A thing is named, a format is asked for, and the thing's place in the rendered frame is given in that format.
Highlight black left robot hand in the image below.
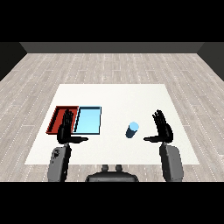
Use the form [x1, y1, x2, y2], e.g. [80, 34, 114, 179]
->
[56, 108, 89, 145]

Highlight dark grey robot body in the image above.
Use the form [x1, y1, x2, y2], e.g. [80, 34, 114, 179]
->
[85, 164, 140, 183]

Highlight red shallow open box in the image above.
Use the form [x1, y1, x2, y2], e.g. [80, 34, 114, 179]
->
[45, 105, 80, 136]

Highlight light blue shallow open box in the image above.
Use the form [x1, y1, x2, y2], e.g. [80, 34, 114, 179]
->
[72, 105, 102, 136]

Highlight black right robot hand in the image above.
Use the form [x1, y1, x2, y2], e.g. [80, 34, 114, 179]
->
[143, 108, 174, 144]

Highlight small blue can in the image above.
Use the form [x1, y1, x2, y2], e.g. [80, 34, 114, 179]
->
[125, 121, 140, 139]

